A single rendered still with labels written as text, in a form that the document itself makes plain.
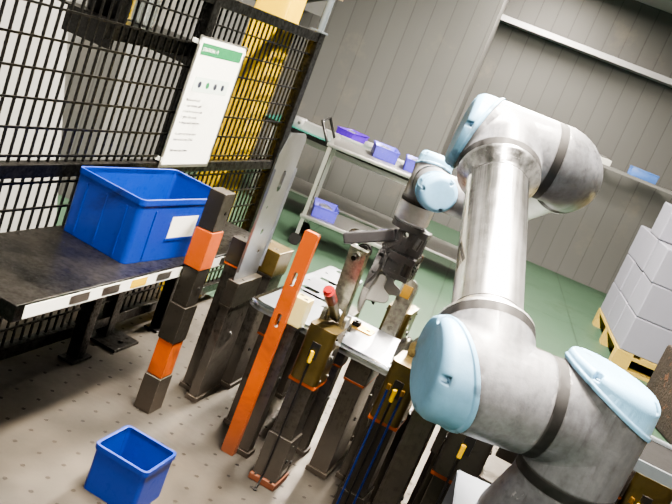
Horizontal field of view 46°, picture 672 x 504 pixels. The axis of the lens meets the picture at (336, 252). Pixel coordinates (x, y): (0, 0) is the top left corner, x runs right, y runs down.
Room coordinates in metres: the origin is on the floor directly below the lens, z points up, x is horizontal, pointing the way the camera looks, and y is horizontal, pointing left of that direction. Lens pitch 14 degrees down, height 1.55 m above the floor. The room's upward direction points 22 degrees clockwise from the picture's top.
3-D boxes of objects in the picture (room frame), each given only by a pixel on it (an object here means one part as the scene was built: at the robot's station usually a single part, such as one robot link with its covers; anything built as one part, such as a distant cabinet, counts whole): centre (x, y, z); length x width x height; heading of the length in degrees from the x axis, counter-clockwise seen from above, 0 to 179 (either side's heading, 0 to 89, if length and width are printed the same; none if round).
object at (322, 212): (6.21, -0.03, 0.49); 1.01 x 0.59 x 0.98; 83
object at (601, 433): (0.85, -0.33, 1.27); 0.13 x 0.12 x 0.14; 96
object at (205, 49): (1.85, 0.42, 1.30); 0.23 x 0.02 x 0.31; 164
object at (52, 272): (1.53, 0.39, 1.01); 0.90 x 0.22 x 0.03; 164
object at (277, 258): (1.81, 0.14, 0.88); 0.08 x 0.08 x 0.36; 74
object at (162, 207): (1.56, 0.38, 1.09); 0.30 x 0.17 x 0.13; 159
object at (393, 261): (1.64, -0.13, 1.20); 0.09 x 0.08 x 0.12; 74
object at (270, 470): (1.43, -0.04, 0.87); 0.10 x 0.07 x 0.35; 164
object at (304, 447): (1.61, -0.07, 0.84); 0.07 x 0.04 x 0.29; 74
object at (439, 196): (1.55, -0.15, 1.35); 0.11 x 0.11 x 0.08; 6
